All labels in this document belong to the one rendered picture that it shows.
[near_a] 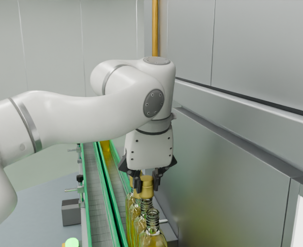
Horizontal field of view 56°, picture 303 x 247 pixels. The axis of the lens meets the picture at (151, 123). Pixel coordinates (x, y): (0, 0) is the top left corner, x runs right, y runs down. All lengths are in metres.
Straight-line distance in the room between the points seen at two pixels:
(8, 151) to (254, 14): 0.42
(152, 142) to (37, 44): 5.94
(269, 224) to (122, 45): 6.15
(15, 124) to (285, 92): 0.37
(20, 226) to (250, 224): 1.07
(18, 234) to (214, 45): 1.07
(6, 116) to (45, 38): 6.05
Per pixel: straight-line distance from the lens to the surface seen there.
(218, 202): 0.60
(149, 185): 0.65
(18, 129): 0.39
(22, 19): 6.49
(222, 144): 0.55
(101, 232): 1.04
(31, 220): 1.42
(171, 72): 0.51
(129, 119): 0.41
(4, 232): 1.39
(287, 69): 0.45
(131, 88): 0.40
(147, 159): 0.59
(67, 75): 6.42
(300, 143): 0.40
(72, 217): 1.31
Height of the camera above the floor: 1.48
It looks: 15 degrees down
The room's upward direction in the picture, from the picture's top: straight up
